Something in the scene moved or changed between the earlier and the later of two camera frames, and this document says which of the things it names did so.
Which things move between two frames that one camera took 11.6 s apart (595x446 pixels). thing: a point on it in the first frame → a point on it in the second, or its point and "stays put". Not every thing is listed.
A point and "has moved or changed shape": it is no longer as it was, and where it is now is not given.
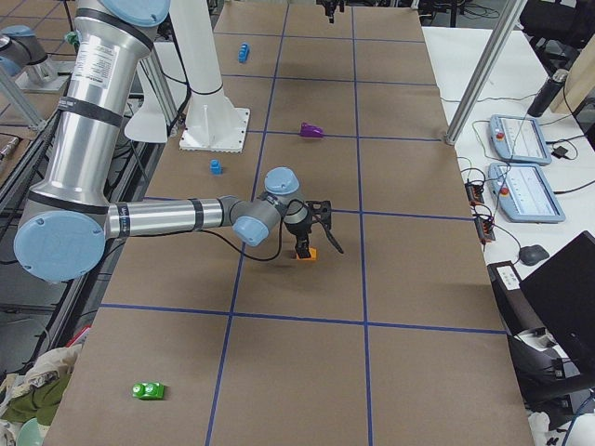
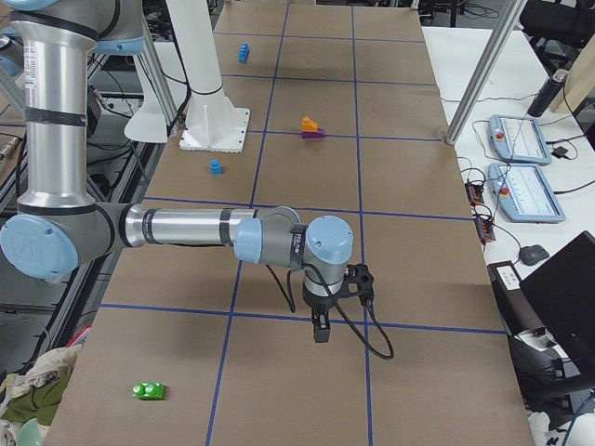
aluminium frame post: x=482 y=76 stays put
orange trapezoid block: x=312 y=257 has moved or changed shape
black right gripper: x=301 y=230 → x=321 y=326
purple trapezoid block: x=310 y=131 stays put
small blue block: x=215 y=167 stays put
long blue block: x=244 y=53 stays put
